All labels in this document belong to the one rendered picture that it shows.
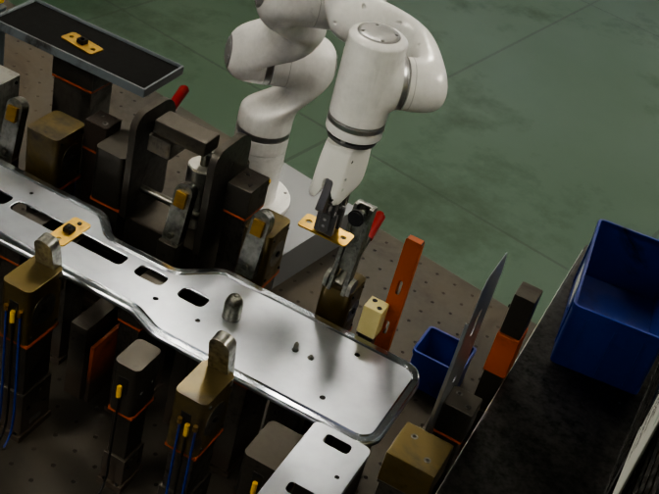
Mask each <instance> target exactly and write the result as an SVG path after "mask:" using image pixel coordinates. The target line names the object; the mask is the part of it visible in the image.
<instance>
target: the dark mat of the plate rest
mask: <svg viewBox="0 0 659 494"><path fill-rule="evenodd" d="M0 21H1V22H3V23H5V24H7V25H11V26H13V27H15V28H17V29H19V30H21V31H23V32H25V33H28V34H30V35H32V36H34V37H36V38H38V39H40V40H42V41H45V42H47V43H49V44H51V45H53V46H55V47H57V48H59V49H62V50H64V51H66V52H68V53H70V54H72V55H74V56H76V57H79V58H81V59H83V60H84V61H86V62H88V63H90V64H93V65H95V66H97V67H99V68H101V69H103V70H105V71H107V72H110V73H112V74H115V75H117V76H119V77H121V78H123V79H126V80H128V81H130V82H132V83H134V84H136V85H138V86H140V87H143V88H145V87H147V86H148V85H150V84H152V83H153V82H155V81H157V80H158V79H160V78H162V77H163V76H165V75H167V74H169V73H171V72H173V71H174V70H176V69H178V67H176V66H174V65H172V64H170V63H168V62H166V61H163V60H161V59H159V58H157V57H155V56H152V55H150V54H148V53H146V52H144V51H142V50H139V49H137V48H135V47H133V46H131V45H129V44H126V43H124V42H122V41H121V40H119V39H117V38H114V37H112V36H110V35H108V34H106V33H103V32H101V31H99V30H97V29H95V28H93V27H90V26H88V25H85V24H83V23H81V22H78V21H76V20H74V19H72V18H70V17H67V16H65V15H63V14H61V13H59V12H57V11H54V10H52V9H50V8H48V7H46V6H44V5H41V4H39V3H37V2H33V3H31V4H28V5H26V6H24V7H22V8H20V9H18V10H16V11H13V12H11V13H9V14H6V15H4V16H2V17H0ZM71 32H76V33H77V34H79V35H81V36H84V37H86V38H87V39H88V40H89V41H91V42H93V43H94V44H96V45H98V46H100V47H101V48H103V51H102V52H99V53H97V54H94V55H88V54H86V53H85V52H83V51H81V50H80V49H78V48H76V47H75V46H74V45H72V44H70V43H69V42H67V41H65V40H64V39H62V38H61V37H62V35H65V34H68V33H71Z"/></svg>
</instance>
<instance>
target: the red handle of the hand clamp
mask: <svg viewBox="0 0 659 494"><path fill-rule="evenodd" d="M384 219H385V216H384V213H383V212H382V211H378V212H376V215H375V218H374V221H373V224H372V227H371V230H370V233H369V235H368V238H367V241H366V244H365V247H364V250H363V253H364V251H365V249H366V248H367V246H368V244H369V243H370V241H372V240H373V238H374V237H375V235H376V233H377V232H378V230H379V228H380V226H381V224H382V223H383V221H384ZM363 253H362V254H363ZM347 273H348V272H347V271H345V270H341V271H340V273H339V275H338V276H336V277H335V279H334V283H335V285H337V286H339V287H342V286H343V284H344V281H345V278H346V276H347Z"/></svg>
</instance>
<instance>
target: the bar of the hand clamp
mask: <svg viewBox="0 0 659 494"><path fill-rule="evenodd" d="M377 210H378V207H376V206H374V205H372V204H370V203H368V202H366V201H364V200H361V199H359V200H357V201H356V202H355V203H354V206H353V209H352V211H351V212H350V213H349V214H348V224H347V227H346V229H345V230H346V231H348V232H350V233H352V234H353V235H354V238H353V239H352V240H351V241H350V242H349V243H348V245H347V246H345V247H341V246H340V247H339V250H338V252H337V255H336V258H335V261H334V264H333V267H332V270H331V273H330V276H329V281H328V284H327V289H328V290H330V288H331V287H332V286H333V284H334V279H335V277H336V276H338V273H339V270H340V269H343V270H345V271H347V272H348V273H347V276H346V278H345V281H344V284H343V287H342V290H341V293H340V296H342V297H344V295H345V292H346V288H347V286H348V284H349V282H350V281H351V280H352V279H353V278H354V275H355V272H356V270H357V267H358V264H359V261H360V258H361V256H362V253H363V250H364V247H365V244H366V241H367V238H368V235H369V233H370V230H371V227H372V224H373V221H374V218H375V215H376V212H377Z"/></svg>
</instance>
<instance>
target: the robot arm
mask: <svg viewBox="0 0 659 494"><path fill-rule="evenodd" d="M255 6H256V10H257V13H258V15H259V17H260V19H258V20H254V21H251V22H247V23H245V24H242V25H240V26H238V27H237V28H236V29H235V30H234V31H233V32H232V33H231V35H230V36H229V37H228V41H227V44H226V48H225V55H224V59H225V64H226V67H227V69H228V71H229V73H230V74H231V75H232V76H234V77H235V78H237V79H239V80H242V81H245V82H250V83H257V84H265V85H271V86H272V87H269V88H267V89H264V90H261V91H258V92H255V93H253V94H250V95H248V96H247V97H245V98H244V99H243V100H242V102H241V104H240V107H239V110H238V115H237V120H236V125H235V130H234V135H236V134H237V133H239V132H242V133H244V134H246V135H248V136H250V138H251V148H250V153H249V158H248V160H249V162H250V164H249V169H251V170H253V171H256V172H258V173H261V174H263V175H265V176H267V177H269V178H270V180H271V183H270V184H269V186H268V190H267V194H266V199H265V203H264V206H263V207H262V208H261V209H260V210H262V209H270V210H273V211H275V212H277V213H279V214H281V215H283V214H284V213H285V212H286V211H287V209H288V207H289V203H290V195H289V193H288V190H287V189H286V187H285V186H284V185H283V184H282V183H281V182H280V181H279V178H280V174H281V170H282V165H283V161H284V157H285V152H286V148H287V144H288V139H289V135H290V131H291V127H292V124H293V120H294V118H295V115H296V114H297V112H298V111H299V110H301V109H302V108H303V107H304V106H306V105H307V104H309V103H310V102H311V101H313V100H314V99H315V98H317V97H318V96H319V95H320V94H322V93H323V92H324V91H325V90H326V89H327V88H328V86H329V85H330V83H331V82H332V80H333V78H334V76H335V72H336V69H337V55H336V51H335V49H334V47H333V45H332V43H331V42H330V41H329V40H328V39H326V38H325V36H326V33H327V30H331V31H332V33H333V34H334V35H335V36H336V37H337V38H339V39H340V40H342V41H343V42H345V46H344V50H343V54H342V58H341V62H340V66H339V70H338V74H337V78H336V82H335V86H334V90H333V94H332V97H331V101H330V105H329V112H328V116H327V120H326V127H327V133H328V136H329V137H328V139H327V141H326V143H325V146H324V148H323V151H322V153H321V156H320V159H319V162H318V164H317V167H316V170H315V173H314V176H313V180H312V183H311V186H310V190H309V192H310V195H313V196H315V195H316V194H317V193H318V192H320V191H321V190H322V189H323V190H322V193H321V195H320V198H319V200H318V203H317V205H316V208H315V210H316V211H318V213H317V217H316V221H315V225H314V229H315V230H317V231H319V232H321V233H323V234H325V235H327V236H329V237H331V236H333V233H334V230H335V229H340V227H341V224H342V220H343V217H344V213H345V210H346V208H345V206H346V205H347V203H348V200H349V197H350V193H351V192H352V191H353V190H354V189H355V188H356V187H357V186H358V185H359V184H360V182H361V181H362V179H363V177H364V174H365V171H366V168H367V164H368V162H369V158H370V154H371V149H372V148H373V147H375V146H376V144H377V142H379V141H380V140H381V137H382V134H383V132H384V130H385V123H386V120H387V117H388V114H389V113H390V112H392V111H395V110H398V111H405V112H413V113H431V112H434V111H436V110H438V109H439V108H440V107H441V106H442V105H443V103H444V101H445V99H446V95H447V88H448V83H447V74H446V69H445V66H444V63H443V60H442V57H441V54H440V51H439V48H438V46H437V44H436V42H435V40H434V38H433V37H432V35H431V33H430V32H429V31H428V30H427V29H426V28H425V27H424V26H423V25H422V24H421V23H420V22H419V21H417V20H416V19H415V18H413V17H412V16H410V15H409V14H407V13H406V12H404V11H402V10H401V9H399V8H397V7H395V6H393V5H391V4H389V3H387V2H386V0H255ZM343 206H344V207H343Z"/></svg>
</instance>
